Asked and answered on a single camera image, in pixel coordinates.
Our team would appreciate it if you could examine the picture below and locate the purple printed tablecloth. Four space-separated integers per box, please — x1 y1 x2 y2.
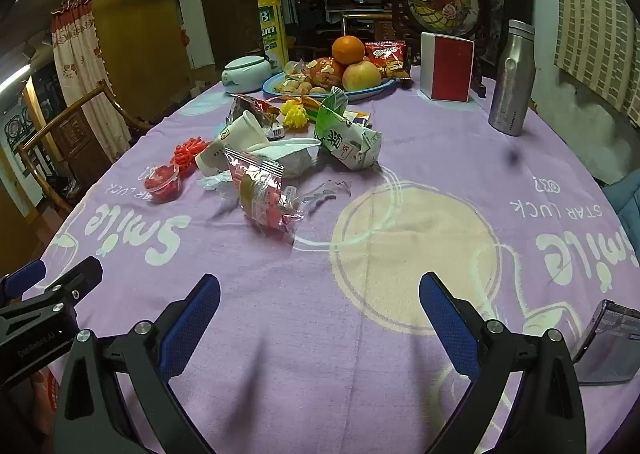
22 61 640 454

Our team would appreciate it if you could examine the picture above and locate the red foam net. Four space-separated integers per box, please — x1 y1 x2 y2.
173 135 208 178

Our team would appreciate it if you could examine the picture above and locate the clear plastic scrap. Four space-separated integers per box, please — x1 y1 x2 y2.
197 171 233 191

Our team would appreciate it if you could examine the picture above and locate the yellow foam net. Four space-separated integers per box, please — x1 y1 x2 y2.
280 99 311 129

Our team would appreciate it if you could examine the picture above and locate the black smartphone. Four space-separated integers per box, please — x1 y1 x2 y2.
572 299 640 385

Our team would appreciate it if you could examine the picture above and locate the yellow tall canister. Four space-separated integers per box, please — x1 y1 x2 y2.
257 0 290 75

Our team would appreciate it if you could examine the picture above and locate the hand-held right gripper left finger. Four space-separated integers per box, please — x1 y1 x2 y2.
52 273 222 454

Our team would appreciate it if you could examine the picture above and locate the woven wall mat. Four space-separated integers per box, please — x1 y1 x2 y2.
552 0 640 115

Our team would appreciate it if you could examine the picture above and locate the apple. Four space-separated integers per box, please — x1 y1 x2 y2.
342 61 382 92

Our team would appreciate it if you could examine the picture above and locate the red and white box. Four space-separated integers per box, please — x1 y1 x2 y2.
419 32 475 101

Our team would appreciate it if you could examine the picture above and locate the orange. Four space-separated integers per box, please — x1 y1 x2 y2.
331 35 366 66

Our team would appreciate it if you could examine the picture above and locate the red plastic cup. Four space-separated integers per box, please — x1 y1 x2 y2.
143 163 182 204

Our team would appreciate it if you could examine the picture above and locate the white paper cup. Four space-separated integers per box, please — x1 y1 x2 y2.
195 110 271 175

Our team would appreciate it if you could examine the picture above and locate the pile of wrapped candies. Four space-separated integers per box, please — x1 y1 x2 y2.
272 74 311 95

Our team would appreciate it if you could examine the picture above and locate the white ceramic lidded pot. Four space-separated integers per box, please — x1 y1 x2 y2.
221 55 271 87

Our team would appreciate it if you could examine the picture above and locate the blue fruit plate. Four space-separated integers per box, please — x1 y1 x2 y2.
262 71 401 102

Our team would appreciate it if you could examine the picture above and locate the steel water bottle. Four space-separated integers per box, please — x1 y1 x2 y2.
488 19 536 136

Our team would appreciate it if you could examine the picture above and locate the clear red snack wrapper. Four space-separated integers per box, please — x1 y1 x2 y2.
223 146 306 235

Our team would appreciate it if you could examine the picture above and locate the white crumpled bag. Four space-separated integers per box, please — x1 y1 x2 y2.
245 136 321 180

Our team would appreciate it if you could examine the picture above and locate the silver snack wrapper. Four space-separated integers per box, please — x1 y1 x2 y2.
227 94 281 125

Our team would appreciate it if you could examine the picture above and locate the red wrapped fruit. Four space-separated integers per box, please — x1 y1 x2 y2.
306 57 346 89

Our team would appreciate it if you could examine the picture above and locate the green white snack wrapper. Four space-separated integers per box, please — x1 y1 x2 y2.
314 86 383 170

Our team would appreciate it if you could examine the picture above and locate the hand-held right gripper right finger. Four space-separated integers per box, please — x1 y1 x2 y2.
418 271 587 454

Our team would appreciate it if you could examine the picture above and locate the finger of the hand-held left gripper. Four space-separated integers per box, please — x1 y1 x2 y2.
22 256 104 321
0 260 47 302

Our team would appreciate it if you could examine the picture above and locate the white floral curtain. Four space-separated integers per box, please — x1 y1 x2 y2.
50 0 132 185

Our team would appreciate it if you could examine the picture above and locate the blue cloth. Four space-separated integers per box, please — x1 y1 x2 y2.
600 176 640 245

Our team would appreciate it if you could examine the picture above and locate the red snack packet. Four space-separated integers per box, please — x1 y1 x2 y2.
364 41 412 80

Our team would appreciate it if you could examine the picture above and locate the wooden armchair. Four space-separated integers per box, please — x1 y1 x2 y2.
17 79 156 215

